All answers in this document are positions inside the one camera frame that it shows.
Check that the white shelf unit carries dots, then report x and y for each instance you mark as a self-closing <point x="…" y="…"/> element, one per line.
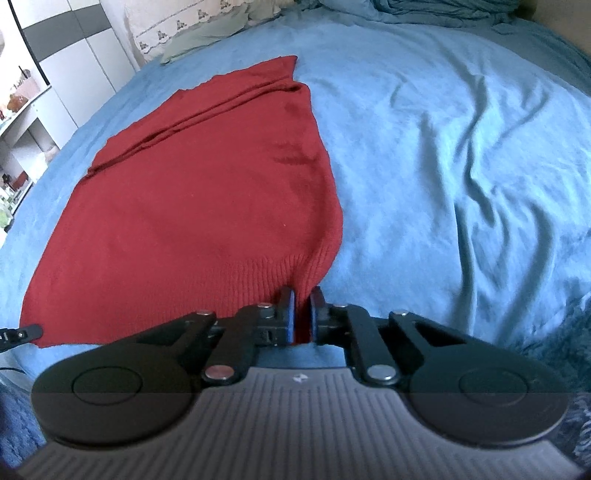
<point x="26" y="146"/>

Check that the sage green pillow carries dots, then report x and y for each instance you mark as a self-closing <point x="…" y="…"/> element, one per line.
<point x="221" y="26"/>

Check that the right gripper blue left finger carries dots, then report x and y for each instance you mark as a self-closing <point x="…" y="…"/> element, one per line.
<point x="237" y="339"/>

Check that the beige embroidered headboard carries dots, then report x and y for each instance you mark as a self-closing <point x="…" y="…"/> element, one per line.
<point x="145" y="28"/>

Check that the red knit sweater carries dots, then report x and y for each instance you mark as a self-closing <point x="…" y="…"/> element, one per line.
<point x="216" y="200"/>

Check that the folded teal duvet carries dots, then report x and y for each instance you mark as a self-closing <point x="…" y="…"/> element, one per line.
<point x="446" y="13"/>

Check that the blue bed sheet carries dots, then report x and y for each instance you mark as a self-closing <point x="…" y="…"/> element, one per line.
<point x="462" y="161"/>

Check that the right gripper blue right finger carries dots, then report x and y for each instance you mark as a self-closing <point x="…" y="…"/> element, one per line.
<point x="351" y="328"/>

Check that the white and grey wardrobe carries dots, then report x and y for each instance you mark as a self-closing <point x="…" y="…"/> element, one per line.
<point x="78" y="48"/>

